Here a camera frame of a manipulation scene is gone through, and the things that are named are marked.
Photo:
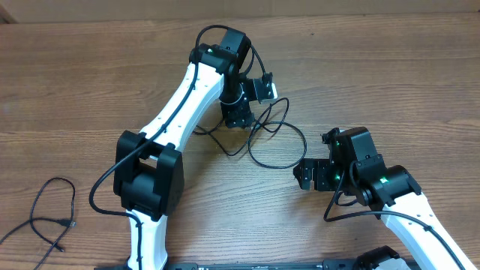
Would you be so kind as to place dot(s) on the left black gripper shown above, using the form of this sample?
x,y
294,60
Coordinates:
x,y
241,113

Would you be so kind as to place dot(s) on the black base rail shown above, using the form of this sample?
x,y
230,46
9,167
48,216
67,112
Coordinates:
x,y
327,264

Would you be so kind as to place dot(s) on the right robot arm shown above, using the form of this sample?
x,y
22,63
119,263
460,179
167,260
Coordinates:
x,y
355,168

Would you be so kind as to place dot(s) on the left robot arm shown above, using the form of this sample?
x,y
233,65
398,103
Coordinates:
x,y
149,174

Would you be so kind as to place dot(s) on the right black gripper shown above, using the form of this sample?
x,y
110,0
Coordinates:
x,y
321,168

